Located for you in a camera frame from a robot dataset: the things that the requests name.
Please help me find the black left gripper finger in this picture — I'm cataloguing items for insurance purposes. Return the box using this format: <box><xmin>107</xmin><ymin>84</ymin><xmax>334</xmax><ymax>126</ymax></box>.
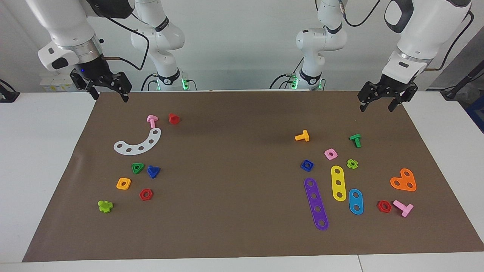
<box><xmin>358</xmin><ymin>81</ymin><xmax>383</xmax><ymax>112</ymax></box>
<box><xmin>389</xmin><ymin>85</ymin><xmax>418</xmax><ymax>112</ymax></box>

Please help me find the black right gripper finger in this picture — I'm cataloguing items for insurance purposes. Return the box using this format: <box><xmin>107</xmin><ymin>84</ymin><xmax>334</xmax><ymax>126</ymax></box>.
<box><xmin>70</xmin><ymin>70</ymin><xmax>100</xmax><ymax>100</ymax></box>
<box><xmin>110</xmin><ymin>72</ymin><xmax>132</xmax><ymax>103</ymax></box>

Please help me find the white box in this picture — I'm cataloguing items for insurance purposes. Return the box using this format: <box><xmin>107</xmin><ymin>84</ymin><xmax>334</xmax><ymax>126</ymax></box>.
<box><xmin>40</xmin><ymin>74</ymin><xmax>82</xmax><ymax>92</ymax></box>

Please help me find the black stand pole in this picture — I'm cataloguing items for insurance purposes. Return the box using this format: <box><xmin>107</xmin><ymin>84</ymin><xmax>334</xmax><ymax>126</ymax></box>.
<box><xmin>441</xmin><ymin>70</ymin><xmax>484</xmax><ymax>100</ymax></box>

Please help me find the white curved hole plate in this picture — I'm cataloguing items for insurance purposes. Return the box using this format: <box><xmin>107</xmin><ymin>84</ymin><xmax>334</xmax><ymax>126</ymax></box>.
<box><xmin>113</xmin><ymin>128</ymin><xmax>162</xmax><ymax>156</ymax></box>

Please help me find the blue crate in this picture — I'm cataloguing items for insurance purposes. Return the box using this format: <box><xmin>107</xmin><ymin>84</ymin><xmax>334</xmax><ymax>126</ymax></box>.
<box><xmin>465</xmin><ymin>94</ymin><xmax>484</xmax><ymax>133</ymax></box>

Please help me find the black table clamp device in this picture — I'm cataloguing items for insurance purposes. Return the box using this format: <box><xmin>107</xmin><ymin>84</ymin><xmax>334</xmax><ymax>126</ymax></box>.
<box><xmin>0</xmin><ymin>79</ymin><xmax>20</xmax><ymax>103</ymax></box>

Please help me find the orange heart plate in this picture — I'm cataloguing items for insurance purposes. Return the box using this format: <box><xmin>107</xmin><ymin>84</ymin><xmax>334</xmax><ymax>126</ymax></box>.
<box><xmin>390</xmin><ymin>168</ymin><xmax>417</xmax><ymax>192</ymax></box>

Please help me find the yellow three-hole plate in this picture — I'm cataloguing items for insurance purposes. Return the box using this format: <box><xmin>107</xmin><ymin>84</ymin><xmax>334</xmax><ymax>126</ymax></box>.
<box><xmin>331</xmin><ymin>165</ymin><xmax>347</xmax><ymax>202</ymax></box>

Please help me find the blue two-hole plate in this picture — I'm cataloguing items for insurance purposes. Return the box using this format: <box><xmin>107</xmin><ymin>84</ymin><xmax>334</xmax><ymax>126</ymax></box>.
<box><xmin>349</xmin><ymin>189</ymin><xmax>364</xmax><ymax>215</ymax></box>

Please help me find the purple four-hole plate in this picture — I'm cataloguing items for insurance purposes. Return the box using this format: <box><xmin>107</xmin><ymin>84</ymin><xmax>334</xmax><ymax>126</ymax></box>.
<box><xmin>304</xmin><ymin>178</ymin><xmax>329</xmax><ymax>231</ymax></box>

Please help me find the brown table mat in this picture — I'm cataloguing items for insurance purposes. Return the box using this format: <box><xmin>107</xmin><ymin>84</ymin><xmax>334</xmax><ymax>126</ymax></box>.
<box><xmin>22</xmin><ymin>90</ymin><xmax>484</xmax><ymax>263</ymax></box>

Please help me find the black base cable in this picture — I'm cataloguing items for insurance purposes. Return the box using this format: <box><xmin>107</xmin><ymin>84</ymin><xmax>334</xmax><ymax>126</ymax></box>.
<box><xmin>141</xmin><ymin>74</ymin><xmax>157</xmax><ymax>91</ymax></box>
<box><xmin>269</xmin><ymin>74</ymin><xmax>295</xmax><ymax>90</ymax></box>

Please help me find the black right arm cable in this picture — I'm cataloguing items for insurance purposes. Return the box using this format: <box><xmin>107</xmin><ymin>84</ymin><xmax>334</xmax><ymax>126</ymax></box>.
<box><xmin>86</xmin><ymin>0</ymin><xmax>150</xmax><ymax>71</ymax></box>

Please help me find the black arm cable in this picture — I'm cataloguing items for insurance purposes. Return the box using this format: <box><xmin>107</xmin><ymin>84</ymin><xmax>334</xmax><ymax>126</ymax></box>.
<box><xmin>338</xmin><ymin>0</ymin><xmax>475</xmax><ymax>71</ymax></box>
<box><xmin>86</xmin><ymin>0</ymin><xmax>150</xmax><ymax>71</ymax></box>

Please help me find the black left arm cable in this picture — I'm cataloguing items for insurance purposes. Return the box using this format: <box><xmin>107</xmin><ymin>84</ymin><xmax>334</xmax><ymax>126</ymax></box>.
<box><xmin>338</xmin><ymin>0</ymin><xmax>475</xmax><ymax>71</ymax></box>

